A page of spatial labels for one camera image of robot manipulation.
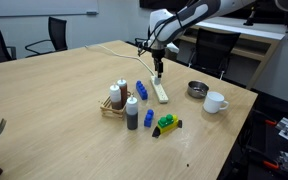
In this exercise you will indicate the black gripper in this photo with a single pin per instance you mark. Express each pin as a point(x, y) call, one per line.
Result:
point(158, 55)

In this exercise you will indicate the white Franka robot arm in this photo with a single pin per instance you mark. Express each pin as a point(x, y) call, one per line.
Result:
point(184, 16)

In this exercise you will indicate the long blue toy brick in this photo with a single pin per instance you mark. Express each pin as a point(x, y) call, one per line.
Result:
point(142, 90)

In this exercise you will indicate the squeeze bottle with red-brown sauce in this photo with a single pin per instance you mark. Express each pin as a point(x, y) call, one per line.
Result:
point(123, 91)

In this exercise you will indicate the steel bowl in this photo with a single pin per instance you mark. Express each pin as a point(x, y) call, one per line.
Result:
point(197, 89)

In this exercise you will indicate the short blue toy brick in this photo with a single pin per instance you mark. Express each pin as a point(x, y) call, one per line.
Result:
point(148, 119)

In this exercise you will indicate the squeeze bottle with brown sauce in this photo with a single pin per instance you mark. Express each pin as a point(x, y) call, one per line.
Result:
point(115, 98)

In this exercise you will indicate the squeeze bottle with dark sauce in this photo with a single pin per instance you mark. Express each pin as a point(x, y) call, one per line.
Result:
point(132, 116)

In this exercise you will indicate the green yellow block toy car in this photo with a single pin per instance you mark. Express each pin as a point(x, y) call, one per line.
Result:
point(167, 126)

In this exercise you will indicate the small wooden pallet crate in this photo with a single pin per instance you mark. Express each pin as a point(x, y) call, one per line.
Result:
point(112, 112)

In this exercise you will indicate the white mug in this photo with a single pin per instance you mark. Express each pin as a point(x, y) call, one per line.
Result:
point(214, 102)

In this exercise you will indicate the whiteboard eraser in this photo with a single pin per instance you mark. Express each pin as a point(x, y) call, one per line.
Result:
point(91, 13)

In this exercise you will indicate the wooden side counter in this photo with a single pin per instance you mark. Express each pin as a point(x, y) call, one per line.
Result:
point(250, 53)

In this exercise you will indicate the black stand on counter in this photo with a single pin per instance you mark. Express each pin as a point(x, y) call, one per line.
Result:
point(249, 16)

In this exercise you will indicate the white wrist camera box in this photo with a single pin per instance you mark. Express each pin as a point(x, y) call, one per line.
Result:
point(173, 47)

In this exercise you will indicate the black wall screen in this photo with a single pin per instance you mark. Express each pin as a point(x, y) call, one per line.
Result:
point(160, 4)

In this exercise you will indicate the black robot cart frame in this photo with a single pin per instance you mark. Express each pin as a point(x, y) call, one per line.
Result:
point(247, 146)

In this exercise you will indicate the white wall whiteboard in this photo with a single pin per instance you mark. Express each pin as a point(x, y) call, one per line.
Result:
point(34, 6)

